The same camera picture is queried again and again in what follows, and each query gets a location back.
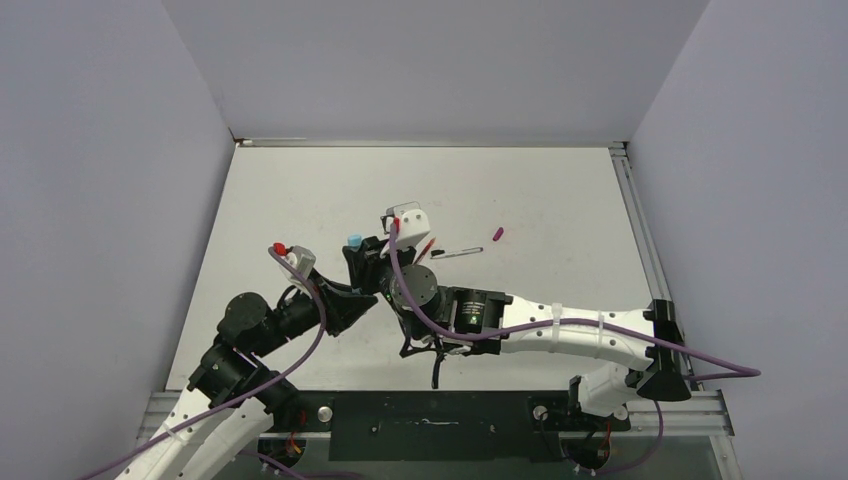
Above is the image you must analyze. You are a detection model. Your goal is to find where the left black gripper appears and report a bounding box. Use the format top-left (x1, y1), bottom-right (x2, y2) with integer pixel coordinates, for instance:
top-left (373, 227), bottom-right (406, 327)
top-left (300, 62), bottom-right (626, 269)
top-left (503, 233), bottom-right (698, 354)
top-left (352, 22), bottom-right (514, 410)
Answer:
top-left (252, 267), bottom-right (377, 357)

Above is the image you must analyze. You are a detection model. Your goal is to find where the purple cable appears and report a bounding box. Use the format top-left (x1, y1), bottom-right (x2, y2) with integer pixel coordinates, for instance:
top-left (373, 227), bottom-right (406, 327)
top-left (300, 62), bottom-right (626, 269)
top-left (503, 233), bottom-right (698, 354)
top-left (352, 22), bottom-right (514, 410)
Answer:
top-left (388, 218), bottom-right (762, 382)
top-left (72, 243), bottom-right (329, 480)

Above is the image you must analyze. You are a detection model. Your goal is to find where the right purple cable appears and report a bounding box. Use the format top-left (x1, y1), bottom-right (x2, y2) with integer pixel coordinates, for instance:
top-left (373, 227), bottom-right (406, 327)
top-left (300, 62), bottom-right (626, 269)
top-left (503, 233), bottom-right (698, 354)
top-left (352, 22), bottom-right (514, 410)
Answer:
top-left (388, 218), bottom-right (762, 382)

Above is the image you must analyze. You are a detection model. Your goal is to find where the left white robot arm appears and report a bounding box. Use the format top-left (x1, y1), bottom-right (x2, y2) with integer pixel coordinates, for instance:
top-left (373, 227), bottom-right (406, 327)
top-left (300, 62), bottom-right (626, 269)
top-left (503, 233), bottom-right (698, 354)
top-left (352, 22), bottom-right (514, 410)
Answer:
top-left (119, 273), bottom-right (378, 479)

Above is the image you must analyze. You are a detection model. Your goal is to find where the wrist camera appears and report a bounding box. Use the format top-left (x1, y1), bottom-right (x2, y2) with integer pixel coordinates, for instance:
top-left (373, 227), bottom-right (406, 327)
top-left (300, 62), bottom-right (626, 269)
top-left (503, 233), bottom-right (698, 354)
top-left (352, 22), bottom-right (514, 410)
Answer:
top-left (269, 242), bottom-right (316, 281)
top-left (381, 201), bottom-right (431, 252)

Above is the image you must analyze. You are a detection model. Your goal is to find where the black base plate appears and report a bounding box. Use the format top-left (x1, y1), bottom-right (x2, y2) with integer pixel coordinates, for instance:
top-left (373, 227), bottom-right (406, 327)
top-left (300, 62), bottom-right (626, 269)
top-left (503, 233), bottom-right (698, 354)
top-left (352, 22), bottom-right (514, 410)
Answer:
top-left (258, 390), bottom-right (631, 462)

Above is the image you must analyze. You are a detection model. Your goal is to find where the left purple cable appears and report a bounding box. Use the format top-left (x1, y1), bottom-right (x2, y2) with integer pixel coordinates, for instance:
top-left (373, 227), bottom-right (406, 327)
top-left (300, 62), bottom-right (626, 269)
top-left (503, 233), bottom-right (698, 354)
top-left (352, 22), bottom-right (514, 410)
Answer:
top-left (72, 243), bottom-right (329, 480)

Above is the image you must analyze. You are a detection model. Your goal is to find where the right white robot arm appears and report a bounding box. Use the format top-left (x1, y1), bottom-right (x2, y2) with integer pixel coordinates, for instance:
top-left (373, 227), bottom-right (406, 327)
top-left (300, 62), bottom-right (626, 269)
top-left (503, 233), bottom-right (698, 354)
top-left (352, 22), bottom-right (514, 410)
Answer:
top-left (342, 237), bottom-right (691, 428)

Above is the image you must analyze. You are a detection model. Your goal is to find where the red pen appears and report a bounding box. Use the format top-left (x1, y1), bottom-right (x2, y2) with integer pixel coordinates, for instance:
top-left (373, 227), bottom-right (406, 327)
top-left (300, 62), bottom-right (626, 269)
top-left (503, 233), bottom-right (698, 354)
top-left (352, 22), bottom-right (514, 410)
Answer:
top-left (415, 237), bottom-right (436, 264)

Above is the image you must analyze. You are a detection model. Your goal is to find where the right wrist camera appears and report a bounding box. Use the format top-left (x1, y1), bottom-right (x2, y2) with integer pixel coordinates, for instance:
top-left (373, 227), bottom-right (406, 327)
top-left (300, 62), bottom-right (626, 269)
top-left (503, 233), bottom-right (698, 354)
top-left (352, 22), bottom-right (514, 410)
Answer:
top-left (381, 201), bottom-right (431, 252)

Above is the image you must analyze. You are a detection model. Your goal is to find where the blue highlighter cap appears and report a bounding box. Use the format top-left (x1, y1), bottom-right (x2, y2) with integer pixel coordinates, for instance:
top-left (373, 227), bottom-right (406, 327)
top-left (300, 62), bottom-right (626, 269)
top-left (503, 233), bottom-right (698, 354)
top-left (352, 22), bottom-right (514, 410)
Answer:
top-left (347, 234), bottom-right (363, 250)

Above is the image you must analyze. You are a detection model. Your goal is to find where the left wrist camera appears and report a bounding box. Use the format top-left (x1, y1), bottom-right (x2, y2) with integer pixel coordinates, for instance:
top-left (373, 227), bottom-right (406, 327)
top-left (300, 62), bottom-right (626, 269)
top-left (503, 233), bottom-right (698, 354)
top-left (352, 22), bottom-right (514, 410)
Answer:
top-left (269, 242), bottom-right (316, 281)

